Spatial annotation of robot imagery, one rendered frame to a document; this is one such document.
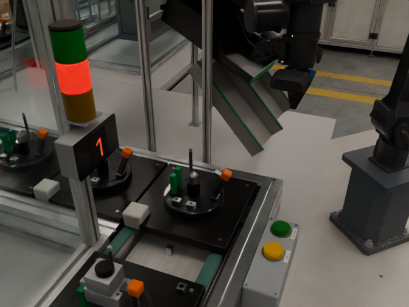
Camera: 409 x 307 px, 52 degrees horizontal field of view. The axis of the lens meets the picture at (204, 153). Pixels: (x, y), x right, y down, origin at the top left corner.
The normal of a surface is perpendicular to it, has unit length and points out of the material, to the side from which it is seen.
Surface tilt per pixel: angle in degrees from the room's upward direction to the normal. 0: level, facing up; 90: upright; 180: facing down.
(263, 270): 0
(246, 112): 45
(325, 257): 0
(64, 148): 90
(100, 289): 90
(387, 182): 0
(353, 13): 90
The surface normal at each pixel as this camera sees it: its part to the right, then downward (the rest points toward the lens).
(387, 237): 0.38, 0.50
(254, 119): 0.60, -0.40
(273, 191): 0.00, -0.84
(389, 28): -0.38, 0.51
